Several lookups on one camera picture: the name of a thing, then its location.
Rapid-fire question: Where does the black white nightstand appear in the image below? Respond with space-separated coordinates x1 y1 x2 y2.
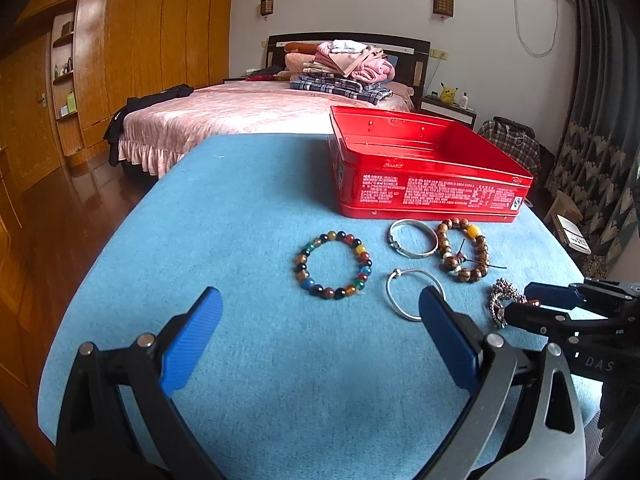
419 96 476 129

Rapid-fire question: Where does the brown wooden bead bracelet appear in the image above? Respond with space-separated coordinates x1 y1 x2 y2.
435 216 508 284

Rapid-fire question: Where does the right wall lamp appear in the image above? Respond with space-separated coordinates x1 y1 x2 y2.
432 0 454 18

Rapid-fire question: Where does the hanging white cable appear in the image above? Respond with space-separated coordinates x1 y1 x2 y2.
512 0 561 59

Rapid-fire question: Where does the white small bottle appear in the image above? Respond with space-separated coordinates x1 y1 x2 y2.
459 92 469 110

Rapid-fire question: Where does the multicolour stone bead bracelet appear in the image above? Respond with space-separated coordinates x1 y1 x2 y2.
294 230 374 302

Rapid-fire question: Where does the wooden side cabinet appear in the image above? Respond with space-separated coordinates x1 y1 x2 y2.
1 148 23 266

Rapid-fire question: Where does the left wall lamp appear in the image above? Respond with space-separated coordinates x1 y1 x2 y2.
259 0 274 18

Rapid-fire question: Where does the dark patterned curtain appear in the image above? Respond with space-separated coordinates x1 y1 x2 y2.
547 0 639 278

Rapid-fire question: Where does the wall lamp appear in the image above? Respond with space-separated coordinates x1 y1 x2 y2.
259 0 274 18
432 0 454 18

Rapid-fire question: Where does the red metal tin box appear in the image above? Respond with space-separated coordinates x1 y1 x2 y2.
329 106 534 222

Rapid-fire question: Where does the pink covered bed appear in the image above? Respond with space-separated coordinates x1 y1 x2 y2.
117 79 417 179

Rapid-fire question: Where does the silver bangle clasp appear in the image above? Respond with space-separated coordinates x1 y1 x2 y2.
385 268 447 323

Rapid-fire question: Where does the yellow Pikachu toy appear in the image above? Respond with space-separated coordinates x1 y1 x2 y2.
439 82 458 106

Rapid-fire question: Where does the small wooden stool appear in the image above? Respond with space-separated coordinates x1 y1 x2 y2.
544 191 582 224

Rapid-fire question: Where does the white box on stool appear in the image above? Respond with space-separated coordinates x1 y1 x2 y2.
552 214 591 255

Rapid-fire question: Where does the wooden wardrobe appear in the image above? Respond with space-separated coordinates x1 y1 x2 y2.
1 0 231 191

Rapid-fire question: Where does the blue table mat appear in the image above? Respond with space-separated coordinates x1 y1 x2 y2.
37 132 604 480

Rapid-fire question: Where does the silver bangle near box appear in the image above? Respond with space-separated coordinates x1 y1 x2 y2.
386 219 439 259

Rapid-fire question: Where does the pile of folded clothes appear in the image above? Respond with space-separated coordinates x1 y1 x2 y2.
278 39 396 105

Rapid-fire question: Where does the wall power socket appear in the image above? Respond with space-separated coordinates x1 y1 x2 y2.
430 49 448 61

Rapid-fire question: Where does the black garment on bed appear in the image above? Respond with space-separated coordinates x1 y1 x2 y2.
103 84 194 167

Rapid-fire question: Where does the dark wooden headboard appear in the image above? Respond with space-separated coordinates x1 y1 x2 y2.
264 32 431 110

